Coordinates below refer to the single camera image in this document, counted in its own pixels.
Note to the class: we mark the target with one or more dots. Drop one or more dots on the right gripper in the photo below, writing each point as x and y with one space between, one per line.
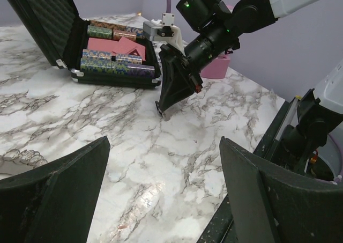
181 73

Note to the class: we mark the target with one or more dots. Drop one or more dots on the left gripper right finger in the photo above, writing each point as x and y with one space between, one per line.
272 204

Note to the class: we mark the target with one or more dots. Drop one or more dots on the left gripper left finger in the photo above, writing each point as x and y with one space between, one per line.
56 201

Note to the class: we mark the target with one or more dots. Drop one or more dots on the black key fob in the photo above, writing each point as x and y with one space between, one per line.
164 113

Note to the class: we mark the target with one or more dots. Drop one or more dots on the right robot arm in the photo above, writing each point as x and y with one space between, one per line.
247 16

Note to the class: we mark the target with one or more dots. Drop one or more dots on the pink holder block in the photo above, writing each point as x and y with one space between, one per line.
217 69

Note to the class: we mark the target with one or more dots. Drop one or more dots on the pink card deck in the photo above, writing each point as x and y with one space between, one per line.
123 46

